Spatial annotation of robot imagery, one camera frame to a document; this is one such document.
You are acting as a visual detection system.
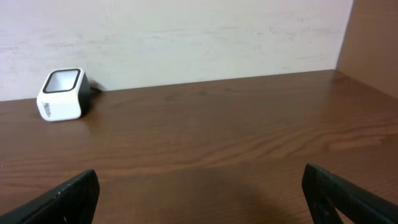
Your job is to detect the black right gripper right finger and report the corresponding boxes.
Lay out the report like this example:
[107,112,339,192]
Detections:
[302,164,397,224]

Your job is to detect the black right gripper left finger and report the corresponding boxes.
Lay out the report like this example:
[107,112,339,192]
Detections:
[1,169,100,224]

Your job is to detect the white barcode scanner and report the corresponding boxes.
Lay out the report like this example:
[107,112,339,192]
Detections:
[36,68,91,122]

